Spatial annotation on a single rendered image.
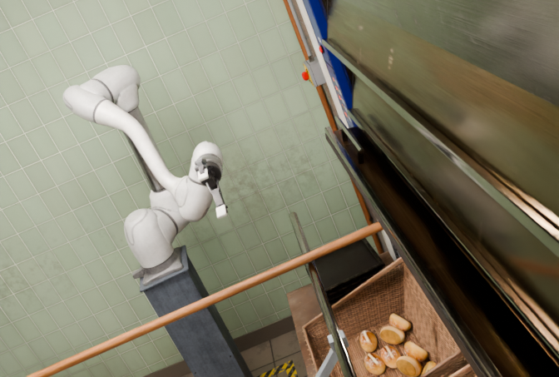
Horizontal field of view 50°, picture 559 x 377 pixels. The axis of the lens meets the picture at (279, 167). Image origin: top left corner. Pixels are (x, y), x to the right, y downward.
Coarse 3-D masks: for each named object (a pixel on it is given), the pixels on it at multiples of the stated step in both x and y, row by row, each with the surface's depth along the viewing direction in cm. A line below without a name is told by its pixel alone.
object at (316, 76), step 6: (318, 60) 258; (306, 66) 258; (312, 66) 256; (318, 66) 257; (312, 72) 257; (318, 72) 258; (312, 78) 258; (318, 78) 259; (324, 78) 259; (312, 84) 260; (318, 84) 260
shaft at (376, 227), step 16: (336, 240) 188; (352, 240) 186; (304, 256) 187; (320, 256) 187; (272, 272) 186; (240, 288) 186; (192, 304) 187; (208, 304) 186; (160, 320) 186; (128, 336) 186; (80, 352) 188; (96, 352) 186; (48, 368) 187; (64, 368) 187
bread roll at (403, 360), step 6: (402, 360) 210; (408, 360) 208; (414, 360) 208; (402, 366) 210; (408, 366) 208; (414, 366) 207; (420, 366) 207; (402, 372) 211; (408, 372) 208; (414, 372) 206; (420, 372) 207
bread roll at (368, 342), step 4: (364, 332) 230; (368, 332) 229; (360, 336) 230; (364, 336) 228; (368, 336) 227; (372, 336) 228; (360, 340) 229; (364, 340) 227; (368, 340) 226; (372, 340) 226; (376, 340) 228; (360, 344) 229; (364, 344) 226; (368, 344) 226; (372, 344) 226; (376, 344) 227; (364, 348) 227; (368, 348) 226; (372, 348) 225
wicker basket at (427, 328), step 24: (360, 288) 230; (384, 288) 232; (408, 288) 228; (336, 312) 232; (384, 312) 236; (408, 312) 232; (432, 312) 206; (408, 336) 228; (432, 336) 209; (312, 360) 215; (360, 360) 226; (432, 360) 213; (456, 360) 180
